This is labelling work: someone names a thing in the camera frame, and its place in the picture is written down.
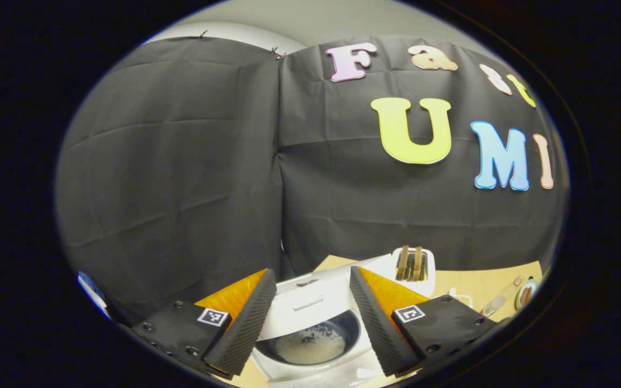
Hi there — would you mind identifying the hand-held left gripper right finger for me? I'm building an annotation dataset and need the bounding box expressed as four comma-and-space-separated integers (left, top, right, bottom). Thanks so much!
349, 265, 500, 377

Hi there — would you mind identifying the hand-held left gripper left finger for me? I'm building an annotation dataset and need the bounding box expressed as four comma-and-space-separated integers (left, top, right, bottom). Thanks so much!
132, 268, 278, 376

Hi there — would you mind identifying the white rice cooker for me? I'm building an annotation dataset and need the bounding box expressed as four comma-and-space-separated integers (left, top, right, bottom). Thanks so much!
251, 253, 397, 386

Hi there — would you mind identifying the uncooked white rice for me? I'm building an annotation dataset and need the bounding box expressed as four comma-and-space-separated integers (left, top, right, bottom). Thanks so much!
275, 323, 347, 365

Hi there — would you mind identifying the white toaster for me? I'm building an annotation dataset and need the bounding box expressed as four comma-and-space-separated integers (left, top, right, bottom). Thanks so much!
375, 247, 436, 298

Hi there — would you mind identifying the clear plastic bottle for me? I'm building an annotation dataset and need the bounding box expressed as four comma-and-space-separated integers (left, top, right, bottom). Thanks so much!
480, 276, 524, 317

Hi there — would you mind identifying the black backdrop cloth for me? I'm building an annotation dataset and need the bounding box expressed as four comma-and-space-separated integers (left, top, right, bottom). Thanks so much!
56, 35, 570, 324

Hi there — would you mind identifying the blue object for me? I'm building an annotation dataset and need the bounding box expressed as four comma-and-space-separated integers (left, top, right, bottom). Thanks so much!
78, 271, 111, 320

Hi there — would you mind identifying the pale green plate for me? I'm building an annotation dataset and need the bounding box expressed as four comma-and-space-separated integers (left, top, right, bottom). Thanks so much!
515, 278, 542, 311

